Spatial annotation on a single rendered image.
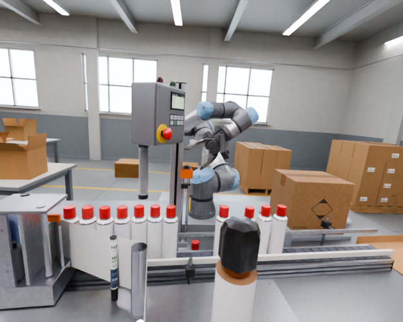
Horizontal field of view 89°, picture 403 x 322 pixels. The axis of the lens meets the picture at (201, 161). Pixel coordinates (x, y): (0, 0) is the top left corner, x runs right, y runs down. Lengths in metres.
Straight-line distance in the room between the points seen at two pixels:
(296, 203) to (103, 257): 0.84
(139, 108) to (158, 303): 0.56
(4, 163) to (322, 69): 6.90
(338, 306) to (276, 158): 3.44
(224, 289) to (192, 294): 0.23
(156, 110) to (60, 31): 6.65
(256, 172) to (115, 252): 3.63
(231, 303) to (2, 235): 0.54
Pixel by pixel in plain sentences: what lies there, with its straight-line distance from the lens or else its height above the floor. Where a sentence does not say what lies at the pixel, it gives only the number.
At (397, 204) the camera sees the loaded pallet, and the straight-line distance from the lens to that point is 4.83.
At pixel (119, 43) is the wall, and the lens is 6.58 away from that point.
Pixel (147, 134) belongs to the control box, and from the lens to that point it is 0.66.
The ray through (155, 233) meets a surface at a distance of 0.74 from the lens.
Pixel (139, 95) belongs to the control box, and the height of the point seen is 1.44.
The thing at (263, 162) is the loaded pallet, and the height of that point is 0.64.
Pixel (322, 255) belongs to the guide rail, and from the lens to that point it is 0.96.
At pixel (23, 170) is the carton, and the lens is 2.25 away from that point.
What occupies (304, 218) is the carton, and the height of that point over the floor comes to 0.93.
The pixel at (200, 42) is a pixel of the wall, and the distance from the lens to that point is 6.32.
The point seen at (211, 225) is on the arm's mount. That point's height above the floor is 0.89.
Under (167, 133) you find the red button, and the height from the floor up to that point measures 1.33.
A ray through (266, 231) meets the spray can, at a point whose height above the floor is 1.00.
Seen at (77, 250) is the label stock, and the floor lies 0.98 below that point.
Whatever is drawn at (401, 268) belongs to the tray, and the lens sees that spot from 1.25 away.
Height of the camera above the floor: 1.38
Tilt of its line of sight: 12 degrees down
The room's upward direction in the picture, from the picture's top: 4 degrees clockwise
